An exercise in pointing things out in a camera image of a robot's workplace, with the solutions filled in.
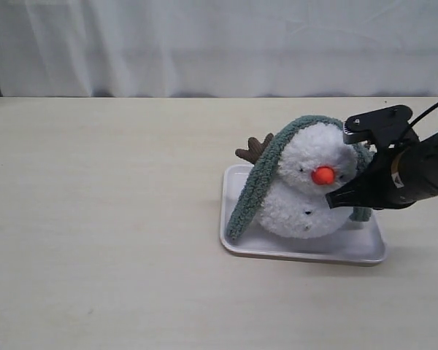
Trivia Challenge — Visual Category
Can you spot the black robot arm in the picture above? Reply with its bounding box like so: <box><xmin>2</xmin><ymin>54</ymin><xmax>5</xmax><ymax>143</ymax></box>
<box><xmin>326</xmin><ymin>105</ymin><xmax>438</xmax><ymax>210</ymax></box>

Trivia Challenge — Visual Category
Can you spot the white curtain backdrop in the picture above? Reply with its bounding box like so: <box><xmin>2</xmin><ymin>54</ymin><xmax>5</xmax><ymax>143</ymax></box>
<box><xmin>0</xmin><ymin>1</ymin><xmax>438</xmax><ymax>97</ymax></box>

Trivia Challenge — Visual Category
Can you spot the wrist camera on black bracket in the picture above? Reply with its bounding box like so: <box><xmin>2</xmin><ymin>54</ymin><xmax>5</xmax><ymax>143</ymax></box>
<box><xmin>343</xmin><ymin>105</ymin><xmax>420</xmax><ymax>149</ymax></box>

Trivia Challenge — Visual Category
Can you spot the white square tray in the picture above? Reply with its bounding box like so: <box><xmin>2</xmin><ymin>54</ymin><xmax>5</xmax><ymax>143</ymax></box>
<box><xmin>219</xmin><ymin>164</ymin><xmax>388</xmax><ymax>266</ymax></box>

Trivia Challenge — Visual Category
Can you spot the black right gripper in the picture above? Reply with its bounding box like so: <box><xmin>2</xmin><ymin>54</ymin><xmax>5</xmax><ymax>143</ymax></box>
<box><xmin>326</xmin><ymin>144</ymin><xmax>438</xmax><ymax>209</ymax></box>

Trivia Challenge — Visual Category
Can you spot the green knitted scarf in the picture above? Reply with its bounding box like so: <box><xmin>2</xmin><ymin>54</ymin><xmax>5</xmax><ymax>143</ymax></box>
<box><xmin>226</xmin><ymin>114</ymin><xmax>376</xmax><ymax>244</ymax></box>

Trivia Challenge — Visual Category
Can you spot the white plush snowman toy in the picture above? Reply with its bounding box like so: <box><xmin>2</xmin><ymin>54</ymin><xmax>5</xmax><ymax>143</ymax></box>
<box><xmin>234</xmin><ymin>123</ymin><xmax>375</xmax><ymax>240</ymax></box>

